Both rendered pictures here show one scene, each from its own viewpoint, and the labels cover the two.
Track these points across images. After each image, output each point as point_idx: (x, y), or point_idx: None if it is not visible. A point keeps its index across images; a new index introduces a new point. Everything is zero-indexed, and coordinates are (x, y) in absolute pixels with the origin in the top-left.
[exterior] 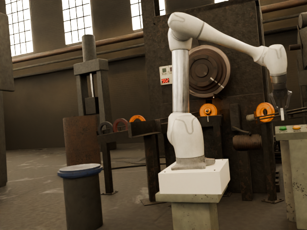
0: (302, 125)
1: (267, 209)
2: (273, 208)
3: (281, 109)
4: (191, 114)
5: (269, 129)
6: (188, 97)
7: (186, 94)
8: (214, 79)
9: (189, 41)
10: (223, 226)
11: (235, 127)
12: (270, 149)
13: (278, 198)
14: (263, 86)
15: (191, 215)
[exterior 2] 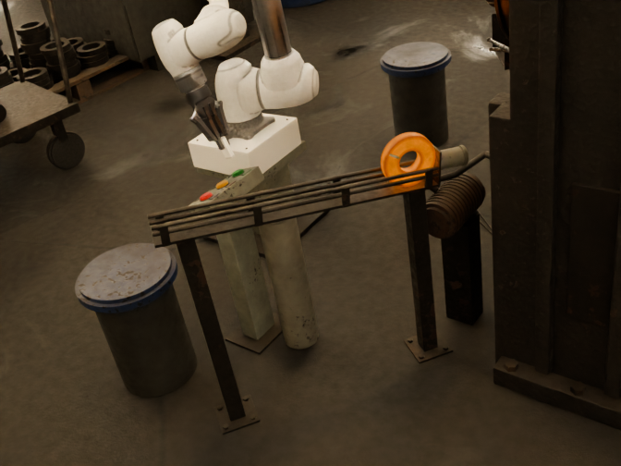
0: (223, 190)
1: (375, 320)
2: (378, 331)
3: None
4: (267, 64)
5: (408, 206)
6: (265, 37)
7: (260, 30)
8: (488, 1)
9: None
10: (331, 254)
11: (474, 157)
12: (411, 248)
13: (444, 362)
14: (533, 99)
15: None
